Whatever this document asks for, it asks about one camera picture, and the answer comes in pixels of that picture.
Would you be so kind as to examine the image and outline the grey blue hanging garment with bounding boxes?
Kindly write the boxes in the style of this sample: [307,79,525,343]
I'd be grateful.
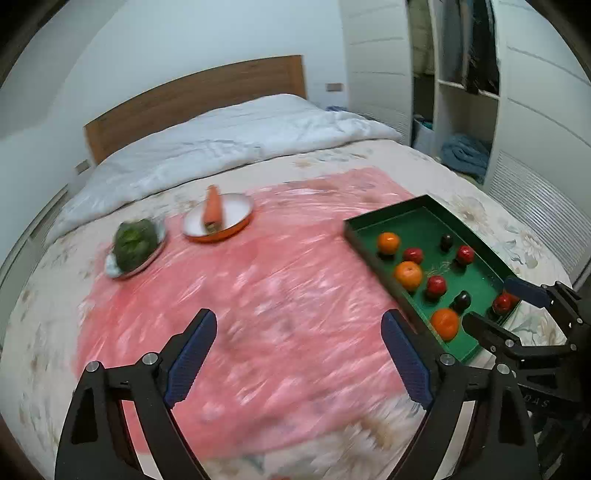
[458,0,474,86]

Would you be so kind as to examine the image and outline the white slatted wall cabinet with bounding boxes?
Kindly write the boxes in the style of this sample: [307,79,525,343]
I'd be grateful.
[0,182,70,296]

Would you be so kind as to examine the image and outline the wooden headboard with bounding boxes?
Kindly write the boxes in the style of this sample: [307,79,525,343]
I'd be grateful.
[83,55,308,166]

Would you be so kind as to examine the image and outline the black hanging garment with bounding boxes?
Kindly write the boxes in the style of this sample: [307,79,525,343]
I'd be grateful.
[467,0,502,95]

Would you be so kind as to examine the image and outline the carrot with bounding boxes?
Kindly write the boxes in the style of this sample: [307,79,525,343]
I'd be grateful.
[202,185,223,234]

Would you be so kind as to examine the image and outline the white plate dark rim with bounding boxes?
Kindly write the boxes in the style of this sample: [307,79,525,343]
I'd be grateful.
[105,222,168,280]

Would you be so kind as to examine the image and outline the white bag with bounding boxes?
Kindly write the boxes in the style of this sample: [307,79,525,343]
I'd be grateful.
[412,115,435,155]

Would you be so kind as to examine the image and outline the green tray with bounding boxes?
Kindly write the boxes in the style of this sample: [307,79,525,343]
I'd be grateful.
[344,195,525,363]

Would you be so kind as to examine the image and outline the orange bowl white inside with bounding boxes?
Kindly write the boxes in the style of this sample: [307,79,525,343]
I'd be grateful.
[181,193,256,244]

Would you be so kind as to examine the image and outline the white duvet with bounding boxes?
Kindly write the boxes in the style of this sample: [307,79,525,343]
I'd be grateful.
[46,93,402,241]

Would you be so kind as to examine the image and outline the white wardrobe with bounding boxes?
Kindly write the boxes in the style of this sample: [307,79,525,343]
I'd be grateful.
[339,0,591,282]

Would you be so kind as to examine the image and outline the orange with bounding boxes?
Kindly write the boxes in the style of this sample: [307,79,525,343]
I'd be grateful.
[394,261,424,291]
[377,232,401,256]
[430,308,461,341]

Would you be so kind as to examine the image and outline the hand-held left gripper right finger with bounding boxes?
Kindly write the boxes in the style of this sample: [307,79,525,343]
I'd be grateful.
[381,309,541,480]

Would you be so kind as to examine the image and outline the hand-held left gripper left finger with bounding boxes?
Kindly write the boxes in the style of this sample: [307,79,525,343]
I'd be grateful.
[54,308,218,480]

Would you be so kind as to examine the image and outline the pink plastic sheet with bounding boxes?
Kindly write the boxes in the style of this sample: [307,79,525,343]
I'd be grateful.
[74,167,444,462]

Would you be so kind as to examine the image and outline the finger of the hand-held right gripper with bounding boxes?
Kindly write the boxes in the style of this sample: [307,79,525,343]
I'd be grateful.
[504,276,585,324]
[462,312,525,365]

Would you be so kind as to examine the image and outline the blue folded blanket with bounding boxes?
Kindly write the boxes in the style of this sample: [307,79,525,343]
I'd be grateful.
[441,134,492,178]

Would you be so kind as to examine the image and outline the green leafy vegetable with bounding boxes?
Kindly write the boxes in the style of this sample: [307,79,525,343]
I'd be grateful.
[114,219,158,272]

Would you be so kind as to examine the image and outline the pale green hanging jacket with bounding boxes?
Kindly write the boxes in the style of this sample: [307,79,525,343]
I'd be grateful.
[409,0,437,77]

